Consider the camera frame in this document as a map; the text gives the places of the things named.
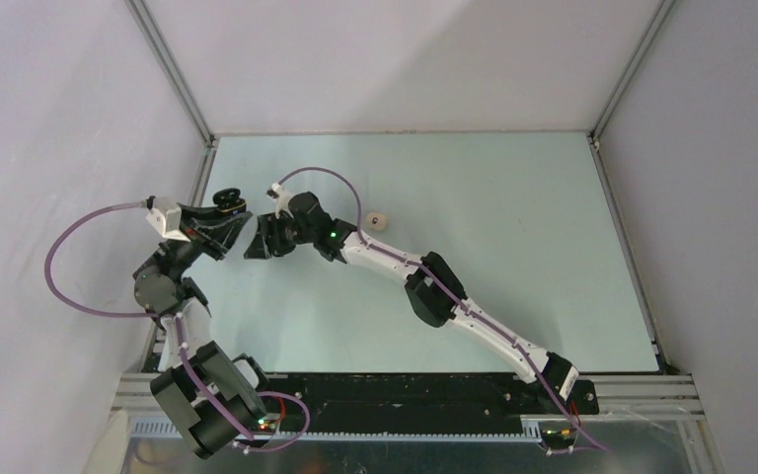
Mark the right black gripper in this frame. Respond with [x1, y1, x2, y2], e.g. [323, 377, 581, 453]
[245, 210, 318, 259]

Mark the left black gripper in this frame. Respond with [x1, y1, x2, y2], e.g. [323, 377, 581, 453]
[139, 203, 251, 277]

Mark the black earbud charging case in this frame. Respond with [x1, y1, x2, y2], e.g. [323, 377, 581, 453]
[212, 188, 247, 213]

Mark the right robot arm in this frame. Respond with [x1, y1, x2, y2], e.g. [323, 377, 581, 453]
[244, 188, 580, 415]

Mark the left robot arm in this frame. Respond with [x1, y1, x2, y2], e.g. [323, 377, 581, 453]
[133, 197, 272, 459]

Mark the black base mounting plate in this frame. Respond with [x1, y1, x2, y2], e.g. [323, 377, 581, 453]
[263, 372, 562, 436]

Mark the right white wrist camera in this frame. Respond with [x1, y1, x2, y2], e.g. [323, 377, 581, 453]
[266, 183, 294, 218]

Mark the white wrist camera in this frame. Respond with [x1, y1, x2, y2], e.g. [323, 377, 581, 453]
[266, 183, 294, 218]
[146, 197, 190, 242]

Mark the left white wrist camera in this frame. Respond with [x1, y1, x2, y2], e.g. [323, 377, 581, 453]
[146, 197, 190, 242]

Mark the left aluminium frame post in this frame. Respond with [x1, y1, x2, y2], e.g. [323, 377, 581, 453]
[124, 0, 214, 147]

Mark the aluminium frame post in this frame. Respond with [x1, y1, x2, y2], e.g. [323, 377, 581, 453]
[124, 0, 214, 147]
[587, 0, 681, 374]

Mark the right aluminium frame post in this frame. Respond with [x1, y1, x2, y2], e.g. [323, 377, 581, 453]
[587, 0, 681, 374]

